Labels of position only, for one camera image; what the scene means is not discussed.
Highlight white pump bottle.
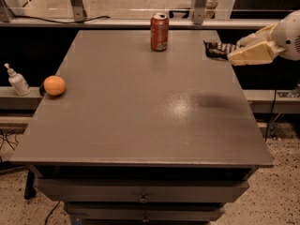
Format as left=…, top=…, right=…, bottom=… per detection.
left=5, top=63, right=31, bottom=97

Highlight black cable on ledge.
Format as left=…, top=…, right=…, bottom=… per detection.
left=8, top=14, right=111, bottom=24

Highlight red soda can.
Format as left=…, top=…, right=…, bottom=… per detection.
left=151, top=13, right=169, bottom=52

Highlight right metal frame post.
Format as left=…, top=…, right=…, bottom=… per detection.
left=193, top=0, right=207, bottom=24

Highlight left metal frame post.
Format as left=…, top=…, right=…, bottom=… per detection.
left=69, top=0, right=87, bottom=23

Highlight metal frame post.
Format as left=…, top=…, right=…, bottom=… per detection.
left=69, top=0, right=87, bottom=23
left=193, top=0, right=207, bottom=24

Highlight black rxbar chocolate wrapper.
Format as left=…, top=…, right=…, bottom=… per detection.
left=203, top=41, right=237, bottom=61

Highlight upper grey drawer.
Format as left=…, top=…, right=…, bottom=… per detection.
left=36, top=179, right=249, bottom=203

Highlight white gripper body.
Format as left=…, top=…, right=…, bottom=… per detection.
left=272, top=10, right=300, bottom=61

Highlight grey drawer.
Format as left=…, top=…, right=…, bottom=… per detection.
left=64, top=202, right=225, bottom=222
left=36, top=179, right=249, bottom=203

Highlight black floor cables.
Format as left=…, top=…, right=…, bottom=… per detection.
left=0, top=128, right=24, bottom=173

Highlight grey drawer cabinet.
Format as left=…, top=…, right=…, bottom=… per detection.
left=11, top=30, right=273, bottom=225

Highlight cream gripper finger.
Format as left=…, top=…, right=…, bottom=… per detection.
left=227, top=41, right=285, bottom=66
left=236, top=23, right=278, bottom=47

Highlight lower grey drawer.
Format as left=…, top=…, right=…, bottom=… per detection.
left=64, top=202, right=225, bottom=222

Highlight orange fruit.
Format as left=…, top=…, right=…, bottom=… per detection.
left=44, top=75, right=66, bottom=96

